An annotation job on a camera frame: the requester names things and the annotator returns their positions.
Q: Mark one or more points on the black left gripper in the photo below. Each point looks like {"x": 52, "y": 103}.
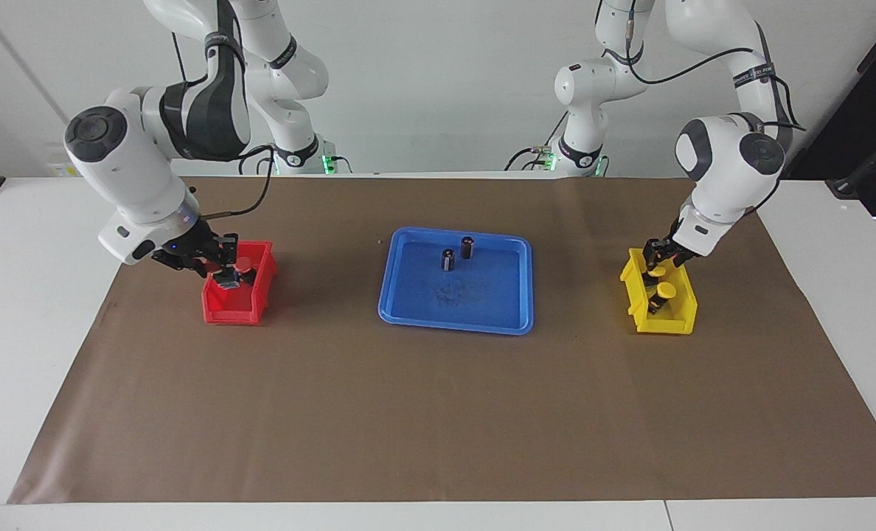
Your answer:
{"x": 670, "y": 251}

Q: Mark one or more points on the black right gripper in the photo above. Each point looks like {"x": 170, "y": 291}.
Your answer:
{"x": 195, "y": 247}

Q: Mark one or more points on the red push button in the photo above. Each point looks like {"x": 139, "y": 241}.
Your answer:
{"x": 227, "y": 280}
{"x": 243, "y": 263}

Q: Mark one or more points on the yellow push button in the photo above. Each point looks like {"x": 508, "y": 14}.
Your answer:
{"x": 657, "y": 273}
{"x": 666, "y": 290}

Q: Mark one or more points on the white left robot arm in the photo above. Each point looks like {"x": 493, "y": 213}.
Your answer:
{"x": 725, "y": 169}

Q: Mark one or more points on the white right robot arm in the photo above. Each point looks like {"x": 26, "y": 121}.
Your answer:
{"x": 128, "y": 162}

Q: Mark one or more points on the blue plastic tray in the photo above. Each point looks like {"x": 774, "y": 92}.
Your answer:
{"x": 482, "y": 302}

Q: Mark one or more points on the red plastic bin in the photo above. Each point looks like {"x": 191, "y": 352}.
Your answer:
{"x": 231, "y": 316}

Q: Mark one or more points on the yellow plastic bin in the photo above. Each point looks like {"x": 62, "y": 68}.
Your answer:
{"x": 666, "y": 324}

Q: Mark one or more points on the green lit base connector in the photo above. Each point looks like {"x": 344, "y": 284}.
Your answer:
{"x": 327, "y": 164}
{"x": 548, "y": 161}

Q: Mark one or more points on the black cylindrical capacitor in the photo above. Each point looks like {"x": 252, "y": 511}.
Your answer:
{"x": 467, "y": 248}
{"x": 447, "y": 260}

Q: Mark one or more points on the white power strip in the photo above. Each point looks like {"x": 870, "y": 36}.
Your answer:
{"x": 58, "y": 169}

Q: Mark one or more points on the black stand pole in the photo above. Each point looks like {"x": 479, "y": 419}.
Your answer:
{"x": 851, "y": 183}

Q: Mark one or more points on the brown paper mat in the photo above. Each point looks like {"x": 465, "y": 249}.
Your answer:
{"x": 408, "y": 413}

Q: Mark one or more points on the dark background panel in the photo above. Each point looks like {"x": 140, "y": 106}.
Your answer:
{"x": 873, "y": 110}

